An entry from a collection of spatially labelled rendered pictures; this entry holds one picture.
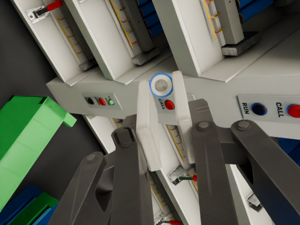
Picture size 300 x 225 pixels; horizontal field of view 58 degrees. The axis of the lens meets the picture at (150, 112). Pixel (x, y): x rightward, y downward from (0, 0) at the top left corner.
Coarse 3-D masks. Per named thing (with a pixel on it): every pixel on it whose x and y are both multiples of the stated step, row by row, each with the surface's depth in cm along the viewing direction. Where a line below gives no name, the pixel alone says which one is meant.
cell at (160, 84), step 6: (156, 78) 20; (162, 78) 20; (168, 78) 20; (150, 84) 20; (156, 84) 20; (162, 84) 20; (168, 84) 20; (150, 90) 20; (156, 90) 20; (162, 90) 20; (168, 90) 20; (162, 96) 20
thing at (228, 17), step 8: (216, 0) 35; (224, 0) 34; (232, 0) 34; (216, 8) 36; (224, 8) 34; (232, 8) 35; (208, 16) 35; (216, 16) 35; (224, 16) 35; (232, 16) 35; (224, 24) 36; (232, 24) 35; (240, 24) 36; (216, 32) 36; (224, 32) 37; (232, 32) 36; (240, 32) 36; (232, 40) 36; (240, 40) 37
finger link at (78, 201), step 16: (96, 160) 14; (80, 176) 13; (96, 176) 13; (64, 192) 12; (80, 192) 12; (64, 208) 11; (80, 208) 11; (96, 208) 12; (48, 224) 11; (64, 224) 11; (80, 224) 11; (96, 224) 12
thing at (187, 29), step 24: (168, 0) 33; (192, 0) 34; (168, 24) 36; (192, 24) 35; (264, 24) 42; (288, 24) 40; (192, 48) 36; (216, 48) 38; (240, 48) 36; (264, 48) 37; (192, 72) 38; (216, 72) 36
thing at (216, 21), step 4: (208, 0) 35; (208, 4) 35; (212, 4) 35; (212, 8) 35; (212, 12) 36; (216, 12) 36; (212, 16) 36; (216, 20) 36; (216, 24) 36; (220, 24) 36; (216, 28) 37; (220, 28) 37; (220, 32) 37; (220, 36) 37; (220, 40) 37; (224, 40) 37; (220, 44) 38; (224, 44) 38
